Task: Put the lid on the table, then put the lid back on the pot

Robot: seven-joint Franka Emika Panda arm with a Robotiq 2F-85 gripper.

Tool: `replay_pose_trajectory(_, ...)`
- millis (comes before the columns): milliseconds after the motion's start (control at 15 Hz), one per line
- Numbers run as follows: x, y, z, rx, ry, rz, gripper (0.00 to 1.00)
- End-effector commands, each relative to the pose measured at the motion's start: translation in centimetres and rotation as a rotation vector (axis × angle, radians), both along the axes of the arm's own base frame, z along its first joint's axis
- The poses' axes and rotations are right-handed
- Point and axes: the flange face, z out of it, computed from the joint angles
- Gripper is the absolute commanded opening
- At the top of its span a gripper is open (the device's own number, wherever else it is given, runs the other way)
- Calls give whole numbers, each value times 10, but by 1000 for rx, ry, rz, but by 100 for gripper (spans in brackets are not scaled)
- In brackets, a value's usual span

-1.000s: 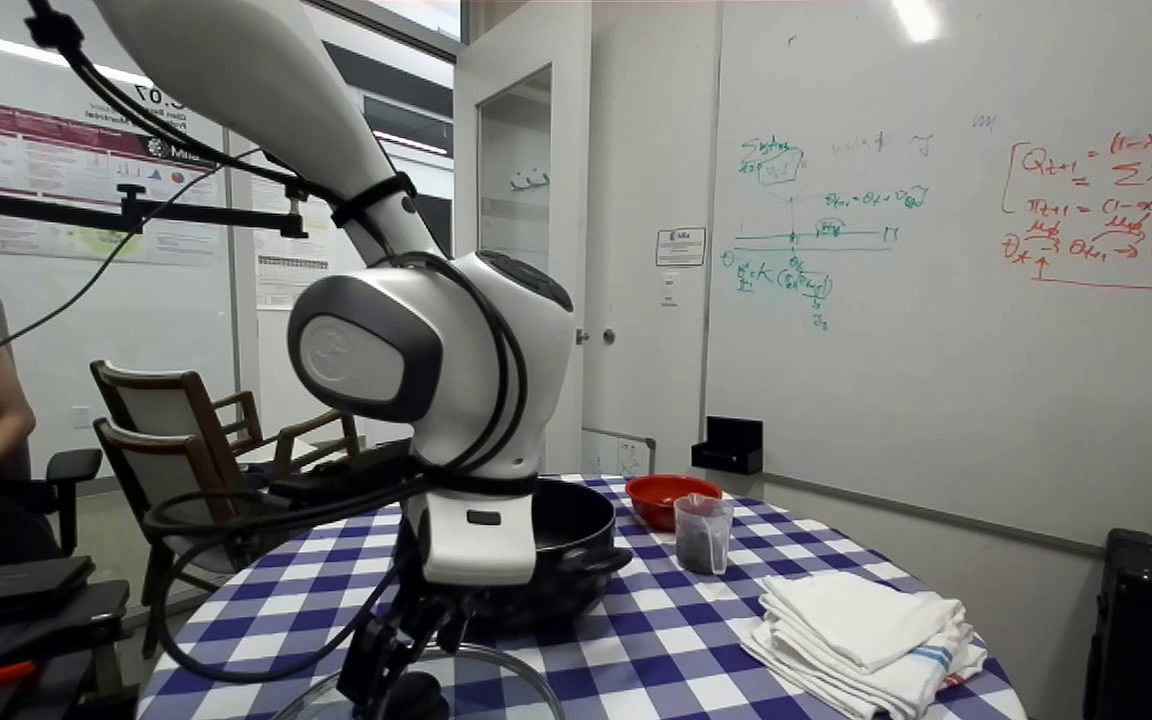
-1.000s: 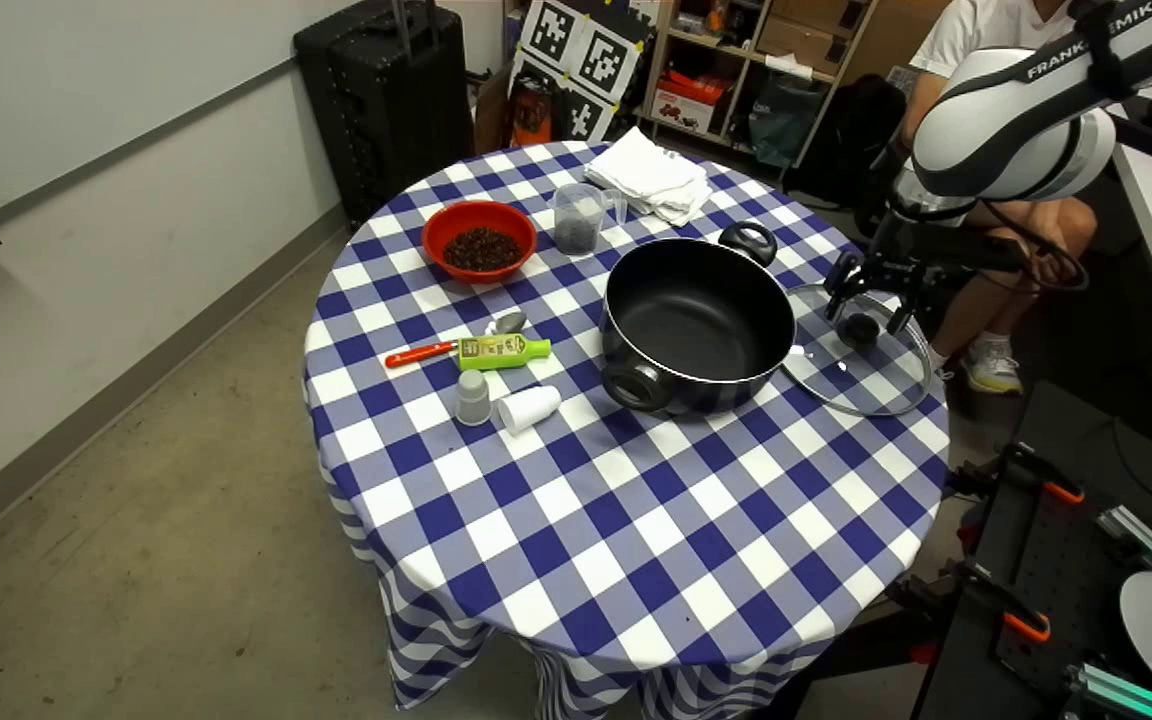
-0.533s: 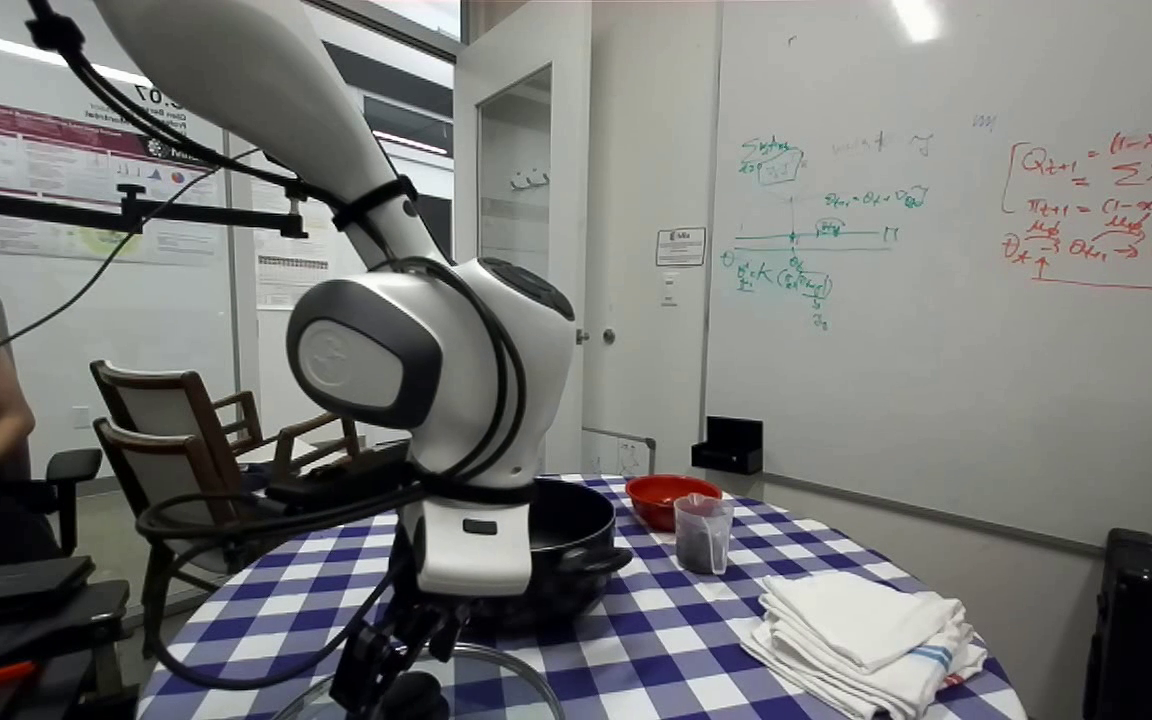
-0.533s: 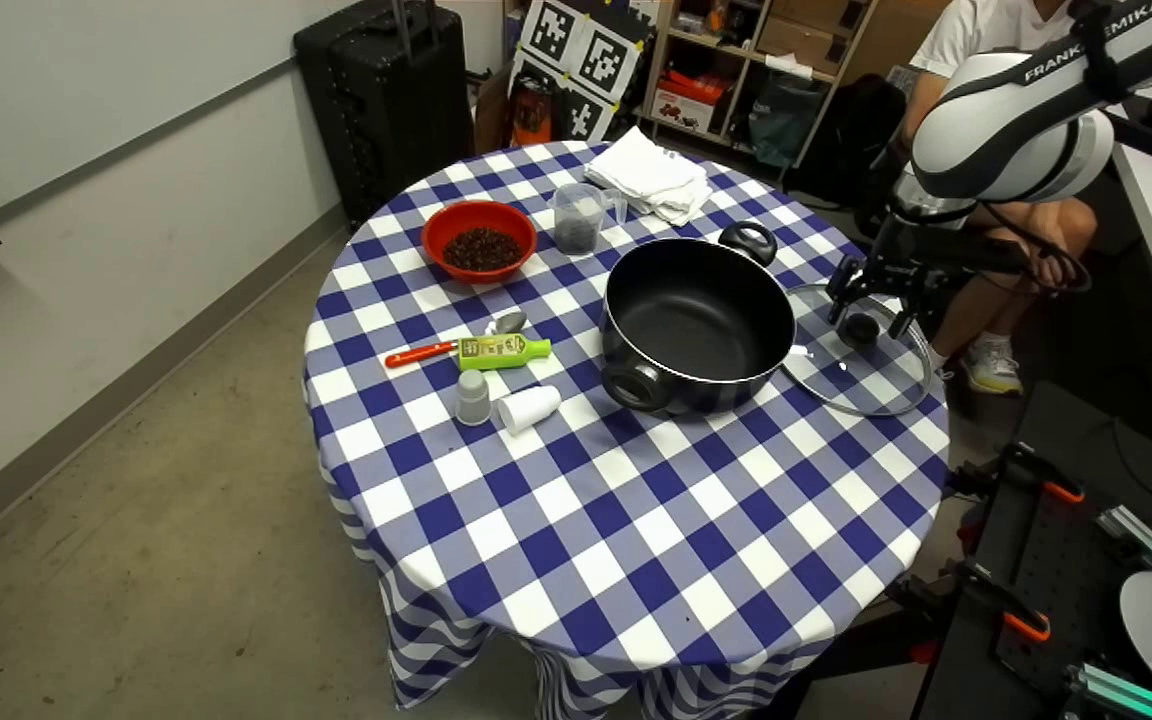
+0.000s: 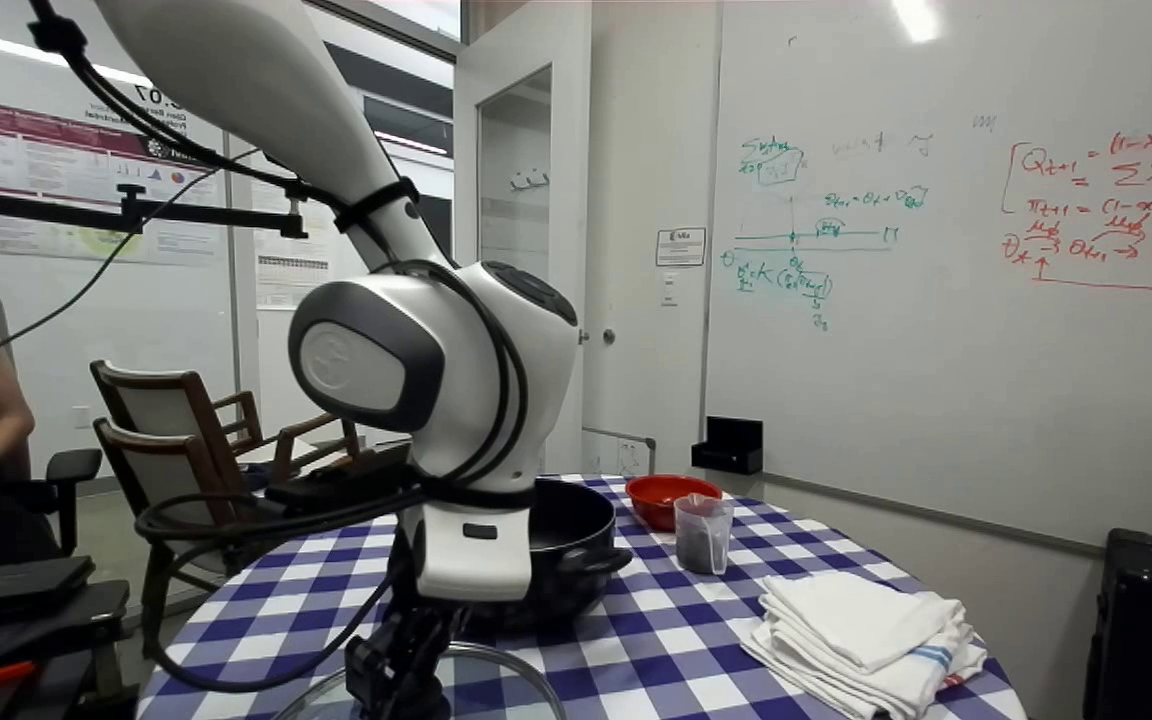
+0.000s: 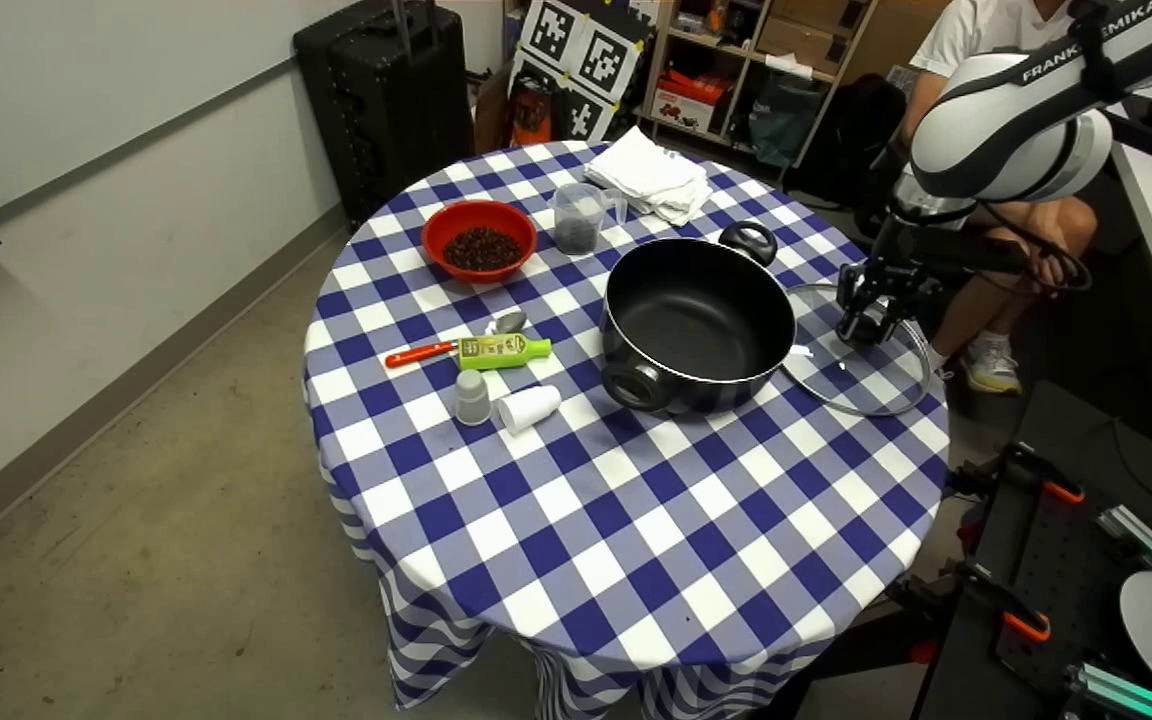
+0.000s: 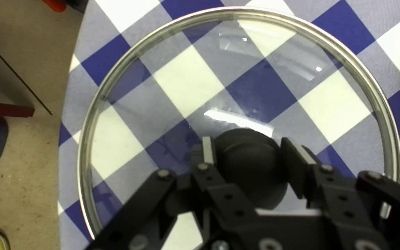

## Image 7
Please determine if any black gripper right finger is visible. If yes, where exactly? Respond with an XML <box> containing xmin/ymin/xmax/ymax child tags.
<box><xmin>280</xmin><ymin>136</ymin><xmax>400</xmax><ymax>250</ymax></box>

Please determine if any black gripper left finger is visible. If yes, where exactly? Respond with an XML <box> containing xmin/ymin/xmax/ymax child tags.
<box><xmin>85</xmin><ymin>135</ymin><xmax>256</xmax><ymax>250</ymax></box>

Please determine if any glass lid with black knob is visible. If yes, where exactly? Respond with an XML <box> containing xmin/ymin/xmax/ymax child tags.
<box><xmin>76</xmin><ymin>6</ymin><xmax>400</xmax><ymax>243</ymax></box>

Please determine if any blue white checkered tablecloth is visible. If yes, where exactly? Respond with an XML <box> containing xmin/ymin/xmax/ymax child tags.
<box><xmin>56</xmin><ymin>0</ymin><xmax>400</xmax><ymax>250</ymax></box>

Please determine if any dark red bar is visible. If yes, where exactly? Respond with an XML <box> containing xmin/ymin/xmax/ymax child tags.
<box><xmin>0</xmin><ymin>100</ymin><xmax>35</xmax><ymax>124</ymax></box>

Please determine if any thin black cable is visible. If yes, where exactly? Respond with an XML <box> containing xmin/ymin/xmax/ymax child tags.
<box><xmin>0</xmin><ymin>25</ymin><xmax>53</xmax><ymax>117</ymax></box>

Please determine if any black clamp with orange handle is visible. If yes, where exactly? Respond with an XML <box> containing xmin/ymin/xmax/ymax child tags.
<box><xmin>40</xmin><ymin>0</ymin><xmax>67</xmax><ymax>14</ymax></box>

